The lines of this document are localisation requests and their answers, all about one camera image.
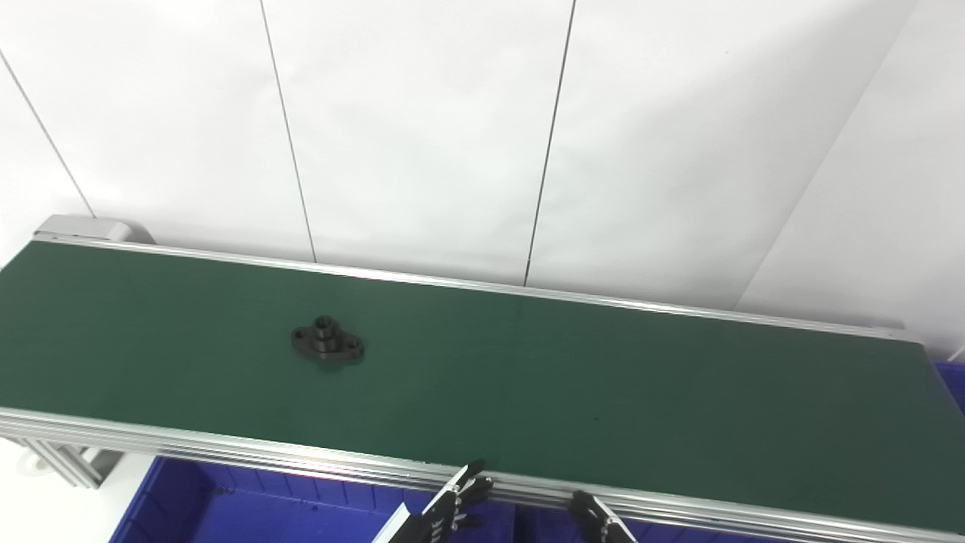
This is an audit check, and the black metal flange part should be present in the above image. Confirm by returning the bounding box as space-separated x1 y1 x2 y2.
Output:
291 314 366 365

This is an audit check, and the aluminium profile conveyor leg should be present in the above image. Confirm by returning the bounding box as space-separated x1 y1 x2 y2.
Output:
15 437 126 490

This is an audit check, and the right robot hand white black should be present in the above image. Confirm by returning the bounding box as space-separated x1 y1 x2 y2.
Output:
567 490 639 543

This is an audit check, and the green conveyor belt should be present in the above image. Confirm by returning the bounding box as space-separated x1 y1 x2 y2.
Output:
0 234 965 543
0 241 965 533

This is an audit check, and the grey conveyor end housing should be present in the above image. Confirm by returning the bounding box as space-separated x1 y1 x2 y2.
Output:
33 214 156 245

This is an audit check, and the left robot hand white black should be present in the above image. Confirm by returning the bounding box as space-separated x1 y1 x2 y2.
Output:
371 459 495 543

